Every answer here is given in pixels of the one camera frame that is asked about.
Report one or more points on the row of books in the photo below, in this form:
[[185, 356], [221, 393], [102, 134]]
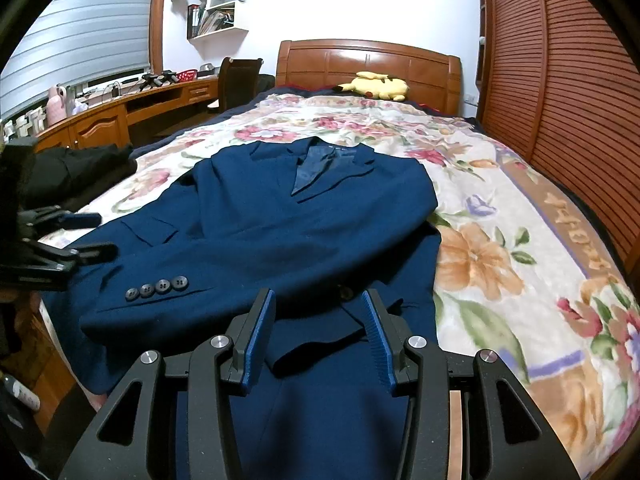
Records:
[[210, 20]]

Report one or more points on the black garment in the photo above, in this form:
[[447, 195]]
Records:
[[85, 170]]

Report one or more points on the navy blue suit jacket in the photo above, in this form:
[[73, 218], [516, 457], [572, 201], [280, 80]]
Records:
[[300, 240]]

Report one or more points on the grey window blind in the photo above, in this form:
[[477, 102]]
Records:
[[85, 35]]

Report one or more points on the wooden slatted wardrobe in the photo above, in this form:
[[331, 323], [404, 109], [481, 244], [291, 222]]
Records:
[[560, 85]]

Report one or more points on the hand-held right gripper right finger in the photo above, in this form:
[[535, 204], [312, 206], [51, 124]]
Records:
[[377, 335]]

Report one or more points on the black tripod device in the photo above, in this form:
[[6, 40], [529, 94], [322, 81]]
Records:
[[155, 80]]

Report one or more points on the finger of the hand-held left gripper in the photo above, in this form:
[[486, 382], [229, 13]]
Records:
[[92, 252], [80, 220]]

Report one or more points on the white wall shelf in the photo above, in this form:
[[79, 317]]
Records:
[[240, 30]]

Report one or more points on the yellow plush toy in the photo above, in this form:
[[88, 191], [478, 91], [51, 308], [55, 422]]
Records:
[[380, 87]]

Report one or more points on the wooden desk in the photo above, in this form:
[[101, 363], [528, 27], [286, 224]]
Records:
[[100, 125]]

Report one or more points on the red basket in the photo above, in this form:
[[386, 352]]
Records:
[[186, 75]]

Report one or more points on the floral blanket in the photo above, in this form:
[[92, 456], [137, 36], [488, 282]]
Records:
[[500, 260]]

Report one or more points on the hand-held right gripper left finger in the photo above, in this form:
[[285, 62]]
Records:
[[260, 330]]

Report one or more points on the wooden bed headboard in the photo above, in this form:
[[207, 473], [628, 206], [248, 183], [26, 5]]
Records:
[[350, 57]]

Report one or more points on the grey desk item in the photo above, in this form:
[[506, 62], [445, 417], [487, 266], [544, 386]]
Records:
[[207, 69]]

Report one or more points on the dark brown chair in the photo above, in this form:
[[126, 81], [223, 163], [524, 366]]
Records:
[[240, 77]]

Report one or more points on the white wall outlet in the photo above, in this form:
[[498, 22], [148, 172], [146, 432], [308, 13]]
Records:
[[471, 99]]

